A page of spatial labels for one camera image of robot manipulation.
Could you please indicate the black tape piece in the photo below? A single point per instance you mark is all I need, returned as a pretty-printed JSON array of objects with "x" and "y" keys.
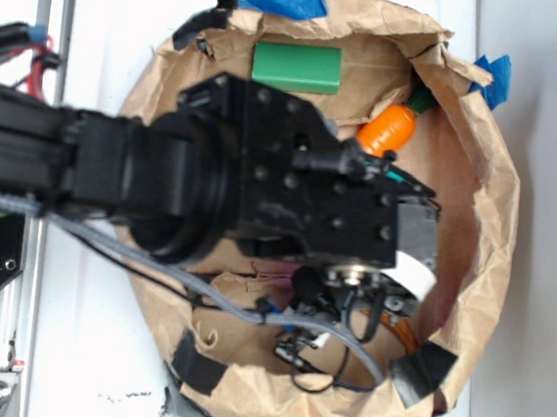
[
  {"x": 419, "y": 374},
  {"x": 212, "y": 18},
  {"x": 198, "y": 371}
]

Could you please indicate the aluminium frame rail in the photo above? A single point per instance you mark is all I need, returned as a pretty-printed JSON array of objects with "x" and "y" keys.
[{"x": 18, "y": 299}]

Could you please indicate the orange plastic carrot toy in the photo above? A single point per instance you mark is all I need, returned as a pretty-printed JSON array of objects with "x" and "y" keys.
[{"x": 395, "y": 125}]

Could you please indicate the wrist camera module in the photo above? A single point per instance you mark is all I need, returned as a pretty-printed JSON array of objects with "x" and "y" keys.
[{"x": 334, "y": 296}]

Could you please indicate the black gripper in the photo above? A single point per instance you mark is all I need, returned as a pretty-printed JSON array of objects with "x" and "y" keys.
[{"x": 275, "y": 180}]

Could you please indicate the green rectangular block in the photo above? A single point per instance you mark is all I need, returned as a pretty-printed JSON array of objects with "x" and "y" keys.
[{"x": 298, "y": 68}]

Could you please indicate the crumpled brown paper bag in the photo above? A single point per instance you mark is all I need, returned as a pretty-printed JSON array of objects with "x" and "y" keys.
[{"x": 457, "y": 149}]

